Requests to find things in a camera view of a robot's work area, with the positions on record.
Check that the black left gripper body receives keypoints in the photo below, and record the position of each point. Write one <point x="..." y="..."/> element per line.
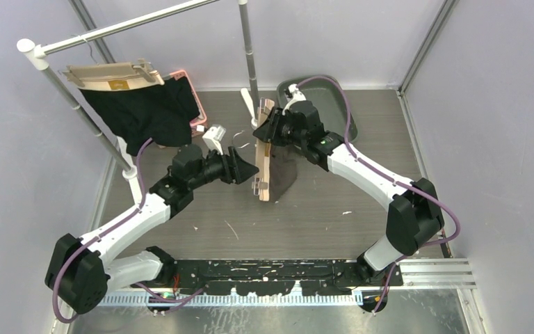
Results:
<point x="213" y="170"/>

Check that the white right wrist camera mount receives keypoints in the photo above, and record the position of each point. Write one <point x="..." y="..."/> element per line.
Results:
<point x="294" y="95"/>

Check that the pink perforated plastic basket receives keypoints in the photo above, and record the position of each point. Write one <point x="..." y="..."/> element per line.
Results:
<point x="199" y="124"/>

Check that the black clothes in basket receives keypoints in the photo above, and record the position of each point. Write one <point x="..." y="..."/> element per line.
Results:
<point x="180" y="98"/>

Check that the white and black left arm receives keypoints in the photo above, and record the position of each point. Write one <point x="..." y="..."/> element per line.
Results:
<point x="82" y="270"/>

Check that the grey-green plastic tub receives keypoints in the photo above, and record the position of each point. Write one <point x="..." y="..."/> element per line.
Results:
<point x="325" y="96"/>

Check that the white and metal clothes rack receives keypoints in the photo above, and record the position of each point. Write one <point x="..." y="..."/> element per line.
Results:
<point x="37" y="56"/>

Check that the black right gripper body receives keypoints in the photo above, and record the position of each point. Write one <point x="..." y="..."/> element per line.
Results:
<point x="286" y="135"/>

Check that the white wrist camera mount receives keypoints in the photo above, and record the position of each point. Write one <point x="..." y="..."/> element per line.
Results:
<point x="212" y="138"/>
<point x="294" y="95"/>

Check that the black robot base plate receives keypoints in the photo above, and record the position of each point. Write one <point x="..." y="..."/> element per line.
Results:
<point x="272" y="277"/>

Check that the beige clip hanger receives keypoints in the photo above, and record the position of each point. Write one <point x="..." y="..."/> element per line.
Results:
<point x="114" y="76"/>
<point x="261" y="181"/>

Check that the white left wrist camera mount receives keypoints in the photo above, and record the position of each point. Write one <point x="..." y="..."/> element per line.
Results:
<point x="212" y="138"/>

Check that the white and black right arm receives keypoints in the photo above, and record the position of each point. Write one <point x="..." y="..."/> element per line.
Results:
<point x="413" y="213"/>

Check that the grey-brown underwear with beige waistband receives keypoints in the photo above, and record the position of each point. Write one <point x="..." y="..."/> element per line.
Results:
<point x="282" y="173"/>

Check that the black underwear with beige waistband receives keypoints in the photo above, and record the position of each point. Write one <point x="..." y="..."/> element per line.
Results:
<point x="140" y="114"/>

